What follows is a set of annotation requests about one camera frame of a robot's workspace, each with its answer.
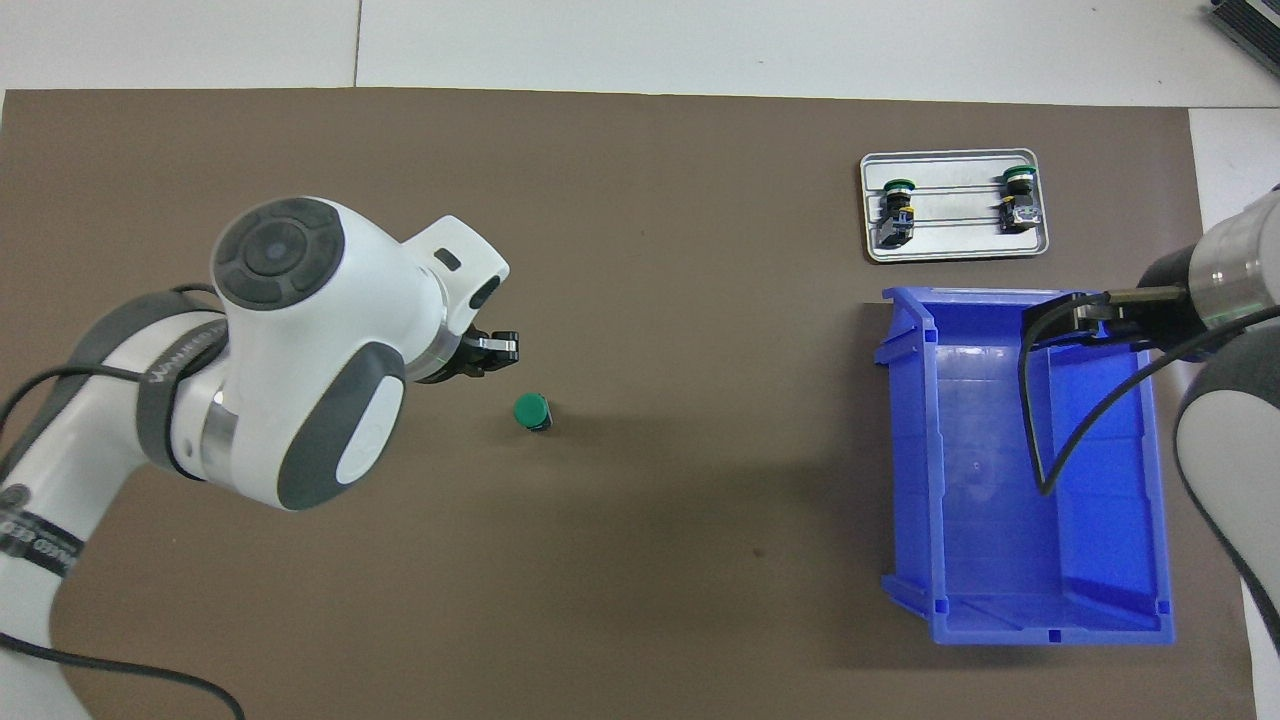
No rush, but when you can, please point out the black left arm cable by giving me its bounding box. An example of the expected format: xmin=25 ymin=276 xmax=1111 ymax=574
xmin=0 ymin=285 xmax=246 ymax=720

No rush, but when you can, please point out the brown table mat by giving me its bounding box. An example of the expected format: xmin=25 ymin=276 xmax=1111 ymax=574
xmin=0 ymin=87 xmax=1259 ymax=720

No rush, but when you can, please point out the blue plastic storage bin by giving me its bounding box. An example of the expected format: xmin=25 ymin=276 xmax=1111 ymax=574
xmin=873 ymin=286 xmax=1176 ymax=646

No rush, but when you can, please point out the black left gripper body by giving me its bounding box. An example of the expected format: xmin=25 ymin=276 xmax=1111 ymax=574
xmin=405 ymin=332 xmax=481 ymax=386

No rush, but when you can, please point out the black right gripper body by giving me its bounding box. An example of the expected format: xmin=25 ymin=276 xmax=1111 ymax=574
xmin=1135 ymin=243 xmax=1211 ymax=346

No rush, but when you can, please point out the grey metal tray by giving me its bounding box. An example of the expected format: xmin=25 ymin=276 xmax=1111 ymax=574
xmin=859 ymin=148 xmax=1051 ymax=264

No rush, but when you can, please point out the grey ribbed device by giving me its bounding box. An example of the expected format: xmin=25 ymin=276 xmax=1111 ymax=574
xmin=1205 ymin=0 xmax=1280 ymax=51

